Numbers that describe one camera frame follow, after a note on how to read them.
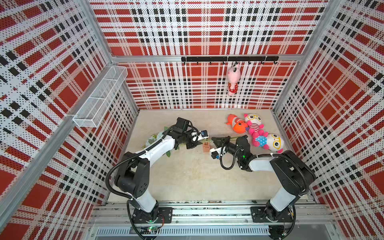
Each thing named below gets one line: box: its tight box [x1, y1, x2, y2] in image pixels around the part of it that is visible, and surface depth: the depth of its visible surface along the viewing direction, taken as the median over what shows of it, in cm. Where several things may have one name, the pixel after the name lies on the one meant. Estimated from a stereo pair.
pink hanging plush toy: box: [226, 63, 241, 96], surface depth 95 cm
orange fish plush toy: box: [226, 114, 248, 134], surface depth 103 cm
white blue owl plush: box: [252, 132, 285, 154], surface depth 97 cm
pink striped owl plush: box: [243, 113, 265, 136], surface depth 107 cm
